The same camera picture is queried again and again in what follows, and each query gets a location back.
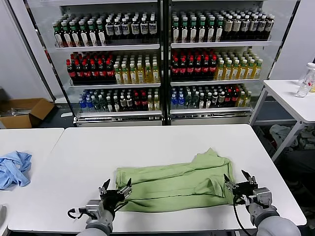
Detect open cardboard box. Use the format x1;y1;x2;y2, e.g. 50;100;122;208
0;97;55;129

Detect silver metal rods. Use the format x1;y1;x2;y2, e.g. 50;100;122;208
0;107;34;116

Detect white drinks display cabinet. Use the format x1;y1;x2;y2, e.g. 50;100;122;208
60;0;165;127
167;0;275;126

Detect light green t-shirt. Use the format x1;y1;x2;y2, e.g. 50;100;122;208
115;147;236;213

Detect glass cabinet door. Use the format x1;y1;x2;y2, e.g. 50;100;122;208
248;0;302;123
7;0;77;118

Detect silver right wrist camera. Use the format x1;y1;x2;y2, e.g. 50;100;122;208
252;187;274;209

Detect white side table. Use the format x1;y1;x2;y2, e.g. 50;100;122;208
248;79;315;162

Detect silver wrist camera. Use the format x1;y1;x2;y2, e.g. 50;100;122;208
78;199;104;219
252;187;274;209

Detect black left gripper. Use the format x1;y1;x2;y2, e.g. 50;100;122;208
98;177;133;212

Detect crumpled light blue shirt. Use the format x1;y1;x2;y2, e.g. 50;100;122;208
0;150;33;190

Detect green-cap white-label tea bottle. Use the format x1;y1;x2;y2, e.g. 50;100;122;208
206;17;216;43
96;20;106;47
214;17;224;43
53;21;63;48
197;17;207;43
87;21;97;47
180;17;189;43
78;21;88;48
189;17;198;43
69;21;79;48
171;17;181;43
61;21;71;48

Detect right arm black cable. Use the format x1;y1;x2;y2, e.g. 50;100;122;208
232;194;256;236

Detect dark bottle beige label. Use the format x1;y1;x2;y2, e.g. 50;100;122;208
249;15;258;41
232;15;242;41
265;15;275;41
241;15;251;41
223;15;233;41
257;15;267;41

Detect black trousers leg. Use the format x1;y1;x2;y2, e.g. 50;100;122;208
275;149;315;197

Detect dark bottle blue label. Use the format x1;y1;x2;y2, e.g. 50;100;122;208
130;17;140;42
121;17;131;42
148;17;158;42
139;17;149;42
105;17;115;42
113;17;123;42

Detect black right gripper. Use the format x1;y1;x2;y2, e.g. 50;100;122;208
223;170;258;201

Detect clear white-cap plastic bottle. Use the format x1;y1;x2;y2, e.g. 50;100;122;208
296;62;315;98

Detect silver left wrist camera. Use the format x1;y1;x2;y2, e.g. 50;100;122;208
78;199;104;219

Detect grey patterned cloth pile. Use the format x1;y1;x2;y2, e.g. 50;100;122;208
299;126;315;150

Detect white cabinet shelf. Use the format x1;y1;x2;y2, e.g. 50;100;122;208
169;107;253;120
170;78;261;87
76;110;163;122
170;41;273;49
55;44;161;51
69;83;162;89

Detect grey-green cloth pile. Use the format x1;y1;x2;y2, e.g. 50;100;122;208
269;124;292;148

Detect dark grey object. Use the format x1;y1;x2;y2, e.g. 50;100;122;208
0;86;10;103

